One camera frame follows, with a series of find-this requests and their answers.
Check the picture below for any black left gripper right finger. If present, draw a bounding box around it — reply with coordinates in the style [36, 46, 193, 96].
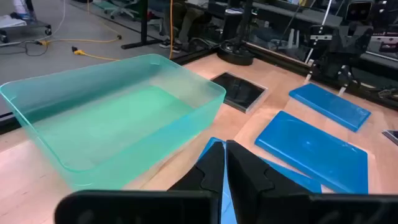
[225, 139, 398, 224]

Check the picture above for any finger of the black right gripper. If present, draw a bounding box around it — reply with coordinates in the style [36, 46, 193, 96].
[337, 65, 354, 96]
[304, 60, 321, 85]

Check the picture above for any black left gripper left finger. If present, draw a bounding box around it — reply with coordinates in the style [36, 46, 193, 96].
[54, 141, 226, 224]

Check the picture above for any blue jewel case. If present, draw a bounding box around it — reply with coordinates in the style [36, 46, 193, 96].
[288, 82, 373, 133]
[254, 110, 369, 195]
[198, 136, 323, 224]

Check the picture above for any teal translucent plastic bin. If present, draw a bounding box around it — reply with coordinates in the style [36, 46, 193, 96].
[0, 53, 227, 192]

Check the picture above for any person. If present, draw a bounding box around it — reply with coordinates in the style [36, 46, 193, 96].
[11, 0, 37, 22]
[160, 0, 215, 54]

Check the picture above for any black table leg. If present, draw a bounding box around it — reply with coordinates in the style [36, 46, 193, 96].
[120, 0, 164, 50]

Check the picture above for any office chair base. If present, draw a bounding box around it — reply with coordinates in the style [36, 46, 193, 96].
[93, 0, 141, 20]

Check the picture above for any grey wheeled cart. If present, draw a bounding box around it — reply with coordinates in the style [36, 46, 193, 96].
[0, 14, 53, 44]

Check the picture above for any yellow hanging cable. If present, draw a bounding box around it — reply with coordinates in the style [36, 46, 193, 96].
[167, 0, 174, 60]

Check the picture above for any yellow cable with plug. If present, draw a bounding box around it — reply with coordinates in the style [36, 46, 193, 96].
[72, 45, 121, 62]

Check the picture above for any yellow floor cable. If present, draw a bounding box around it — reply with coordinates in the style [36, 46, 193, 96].
[39, 34, 123, 46]

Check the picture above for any white floor cable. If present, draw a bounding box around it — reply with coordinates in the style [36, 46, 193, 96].
[30, 0, 67, 43]

